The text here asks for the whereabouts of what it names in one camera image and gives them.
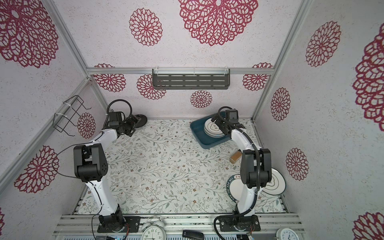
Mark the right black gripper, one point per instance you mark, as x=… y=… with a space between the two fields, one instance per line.
x=218 y=122

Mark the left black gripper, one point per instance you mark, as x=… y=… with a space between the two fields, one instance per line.
x=133 y=123

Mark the white plate brown flower outline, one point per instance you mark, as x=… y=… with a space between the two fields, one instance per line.
x=212 y=130

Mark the green rim plate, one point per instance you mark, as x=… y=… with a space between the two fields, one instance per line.
x=234 y=187

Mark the white plate gold outline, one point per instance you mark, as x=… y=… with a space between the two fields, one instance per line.
x=277 y=185

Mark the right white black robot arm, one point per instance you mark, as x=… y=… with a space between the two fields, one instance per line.
x=256 y=162

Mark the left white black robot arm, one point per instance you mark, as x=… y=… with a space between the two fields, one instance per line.
x=90 y=161

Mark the teal plastic bin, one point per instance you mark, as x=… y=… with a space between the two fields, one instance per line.
x=206 y=142

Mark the small black plate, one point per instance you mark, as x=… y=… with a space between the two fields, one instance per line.
x=143 y=122

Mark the brown spice jar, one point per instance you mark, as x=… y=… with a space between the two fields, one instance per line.
x=236 y=156

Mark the white alarm clock centre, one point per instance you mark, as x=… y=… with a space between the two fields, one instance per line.
x=154 y=231

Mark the black remote device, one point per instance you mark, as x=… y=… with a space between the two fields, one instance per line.
x=193 y=235

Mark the white clock right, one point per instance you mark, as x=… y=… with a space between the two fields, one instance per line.
x=286 y=234

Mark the grey wall shelf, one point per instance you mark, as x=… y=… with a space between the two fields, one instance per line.
x=191 y=79

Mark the black wire wall rack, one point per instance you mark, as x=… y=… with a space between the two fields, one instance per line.
x=62 y=120

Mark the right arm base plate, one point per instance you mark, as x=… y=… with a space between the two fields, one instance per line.
x=240 y=224

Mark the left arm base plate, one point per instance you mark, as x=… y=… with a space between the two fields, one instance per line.
x=131 y=224

